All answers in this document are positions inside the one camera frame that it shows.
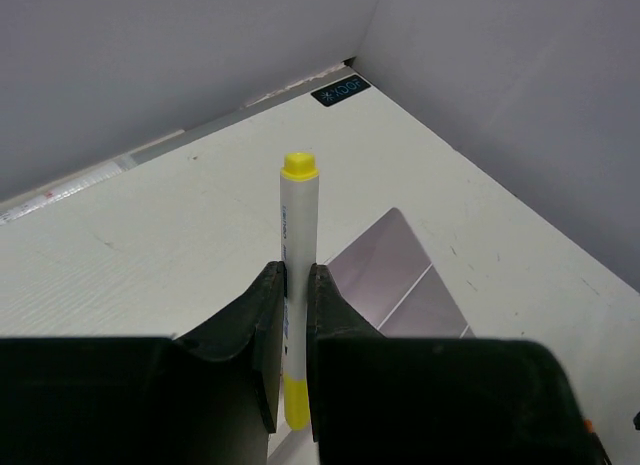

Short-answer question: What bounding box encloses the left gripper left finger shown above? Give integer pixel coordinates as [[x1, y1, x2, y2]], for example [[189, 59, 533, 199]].
[[1, 262, 285, 464]]

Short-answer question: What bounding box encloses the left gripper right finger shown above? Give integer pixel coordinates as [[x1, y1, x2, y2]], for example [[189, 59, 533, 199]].
[[306, 265, 603, 464]]

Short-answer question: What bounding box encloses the right white divided container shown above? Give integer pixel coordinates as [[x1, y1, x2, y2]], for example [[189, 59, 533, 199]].
[[326, 208, 475, 338]]

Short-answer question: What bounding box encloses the right blue table label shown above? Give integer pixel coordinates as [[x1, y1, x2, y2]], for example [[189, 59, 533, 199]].
[[311, 74, 371, 107]]

